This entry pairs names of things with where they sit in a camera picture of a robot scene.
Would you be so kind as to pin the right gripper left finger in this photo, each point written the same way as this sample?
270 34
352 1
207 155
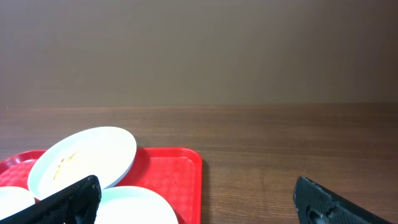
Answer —
75 204

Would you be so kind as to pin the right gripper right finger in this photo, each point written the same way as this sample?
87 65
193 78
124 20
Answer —
316 204

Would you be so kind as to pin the white plate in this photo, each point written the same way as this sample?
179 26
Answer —
107 152
14 199
134 205

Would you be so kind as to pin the red plastic tray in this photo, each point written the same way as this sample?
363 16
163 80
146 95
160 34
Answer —
175 173

